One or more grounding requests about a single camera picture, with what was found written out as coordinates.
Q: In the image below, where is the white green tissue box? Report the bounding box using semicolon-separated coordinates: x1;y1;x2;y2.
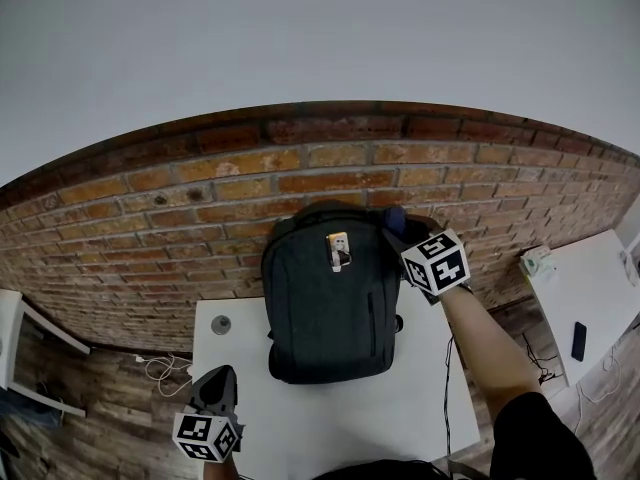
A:
518;245;557;284

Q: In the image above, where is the person's black clothing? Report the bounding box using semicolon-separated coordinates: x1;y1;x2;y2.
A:
309;390;596;480

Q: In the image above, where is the black phone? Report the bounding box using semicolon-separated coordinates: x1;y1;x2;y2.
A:
571;321;589;363

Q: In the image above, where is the person's right forearm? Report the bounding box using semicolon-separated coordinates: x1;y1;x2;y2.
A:
438;287;544;419

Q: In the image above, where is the white charger with cable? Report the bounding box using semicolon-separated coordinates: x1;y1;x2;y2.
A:
133;352;195;397

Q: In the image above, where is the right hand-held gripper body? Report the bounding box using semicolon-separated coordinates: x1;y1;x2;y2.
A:
399;227;475;307

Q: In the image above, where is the person's left forearm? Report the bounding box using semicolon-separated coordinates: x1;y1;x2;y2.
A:
199;455;241;480

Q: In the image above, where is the dark grey backpack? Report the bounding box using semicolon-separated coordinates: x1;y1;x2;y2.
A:
260;200;405;385

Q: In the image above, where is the photo card tag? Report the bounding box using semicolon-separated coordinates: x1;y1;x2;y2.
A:
324;231;353;273

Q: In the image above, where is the white standing desk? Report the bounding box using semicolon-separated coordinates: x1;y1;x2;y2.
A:
519;227;640;388

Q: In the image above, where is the small white side table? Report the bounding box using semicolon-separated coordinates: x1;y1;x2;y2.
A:
0;289;92;419

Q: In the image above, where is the small white object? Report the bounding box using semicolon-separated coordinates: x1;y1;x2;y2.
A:
619;250;640;287

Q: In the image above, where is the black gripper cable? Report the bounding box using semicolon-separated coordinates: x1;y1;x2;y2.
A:
442;335;457;457

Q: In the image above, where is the white square table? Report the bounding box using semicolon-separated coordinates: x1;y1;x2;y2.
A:
190;290;482;474

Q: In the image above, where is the black cable bundle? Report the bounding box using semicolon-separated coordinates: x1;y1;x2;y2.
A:
522;332;564;384

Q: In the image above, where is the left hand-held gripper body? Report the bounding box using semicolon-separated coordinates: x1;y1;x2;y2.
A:
172;402;247;465

